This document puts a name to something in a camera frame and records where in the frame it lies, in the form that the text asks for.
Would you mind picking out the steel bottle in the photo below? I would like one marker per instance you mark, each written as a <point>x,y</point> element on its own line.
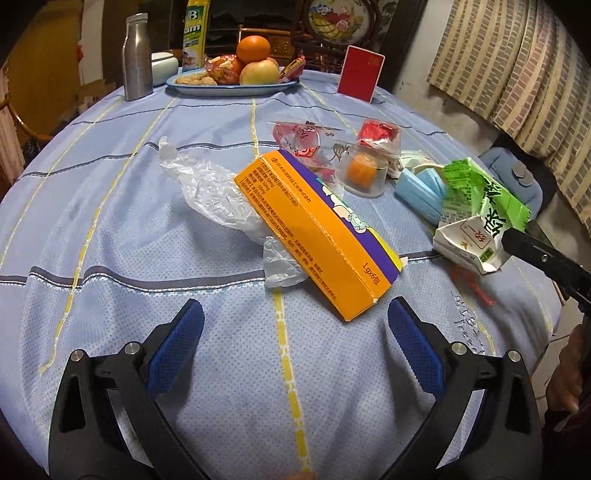
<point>137,60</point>

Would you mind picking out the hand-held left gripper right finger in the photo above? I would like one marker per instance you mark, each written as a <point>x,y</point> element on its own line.
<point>415,346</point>

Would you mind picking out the red print plastic wrapper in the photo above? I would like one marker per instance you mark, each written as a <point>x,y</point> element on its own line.
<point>300,138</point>

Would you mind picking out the clear crumpled plastic bag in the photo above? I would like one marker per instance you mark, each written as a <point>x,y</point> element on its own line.
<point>203,184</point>

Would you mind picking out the red card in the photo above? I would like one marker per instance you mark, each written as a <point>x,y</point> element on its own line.
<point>360,74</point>

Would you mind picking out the green white drink carton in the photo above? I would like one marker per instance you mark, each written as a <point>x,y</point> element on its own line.
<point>480,198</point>

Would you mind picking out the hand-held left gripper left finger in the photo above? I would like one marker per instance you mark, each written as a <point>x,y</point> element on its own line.
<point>178,350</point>

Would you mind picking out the round painted ornament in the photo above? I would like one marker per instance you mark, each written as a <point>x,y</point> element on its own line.
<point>332,21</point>

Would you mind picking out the orange purple cardboard box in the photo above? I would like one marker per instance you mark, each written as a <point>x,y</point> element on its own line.
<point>304,230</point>

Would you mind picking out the beige striped curtain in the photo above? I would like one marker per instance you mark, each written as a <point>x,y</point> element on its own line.
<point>508,60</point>

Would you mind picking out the black office chair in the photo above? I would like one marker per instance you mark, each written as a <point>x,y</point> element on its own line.
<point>547,184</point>

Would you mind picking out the white face mask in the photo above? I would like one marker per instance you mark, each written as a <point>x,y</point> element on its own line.
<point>413,159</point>

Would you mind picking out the blue striped tablecloth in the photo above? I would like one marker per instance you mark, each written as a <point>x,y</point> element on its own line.
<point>138,254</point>

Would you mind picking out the blue face mask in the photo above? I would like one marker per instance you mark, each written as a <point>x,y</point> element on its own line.
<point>415,198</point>
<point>431,177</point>

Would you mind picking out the white ceramic jar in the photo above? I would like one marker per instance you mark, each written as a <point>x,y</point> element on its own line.
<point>164,67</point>

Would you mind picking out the red wrapped apple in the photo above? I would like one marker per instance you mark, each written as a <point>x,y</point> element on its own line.
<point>226,67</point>

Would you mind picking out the clear plastic cup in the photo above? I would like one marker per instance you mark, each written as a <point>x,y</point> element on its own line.
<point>369,184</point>

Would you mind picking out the red candy packet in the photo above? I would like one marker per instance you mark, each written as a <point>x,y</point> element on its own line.
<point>291,69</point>

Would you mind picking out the orange fruit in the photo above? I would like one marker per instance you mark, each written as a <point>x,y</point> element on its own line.
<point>254,48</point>

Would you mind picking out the yellow red apple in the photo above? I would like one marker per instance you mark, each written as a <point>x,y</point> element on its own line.
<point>258,74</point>

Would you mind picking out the red foil wrapper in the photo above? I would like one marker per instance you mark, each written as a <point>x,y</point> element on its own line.
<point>376,131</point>

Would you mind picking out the wooden chair frame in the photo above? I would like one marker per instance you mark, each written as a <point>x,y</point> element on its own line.
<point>18,121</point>

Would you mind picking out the pile of pale snacks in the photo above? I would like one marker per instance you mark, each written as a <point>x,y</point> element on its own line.
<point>196,79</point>

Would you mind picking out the red plastic strip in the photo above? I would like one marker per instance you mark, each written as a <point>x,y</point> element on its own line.
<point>471,284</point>

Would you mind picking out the yellow green canister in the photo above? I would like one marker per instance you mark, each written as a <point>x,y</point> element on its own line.
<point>194,37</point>

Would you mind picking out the blue chair cushion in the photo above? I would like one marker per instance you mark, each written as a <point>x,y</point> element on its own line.
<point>503,170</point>

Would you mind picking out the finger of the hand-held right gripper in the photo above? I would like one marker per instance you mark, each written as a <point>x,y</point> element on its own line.
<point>545,258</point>

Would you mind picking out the blue fruit plate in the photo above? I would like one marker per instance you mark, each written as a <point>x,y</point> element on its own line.
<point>231,91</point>

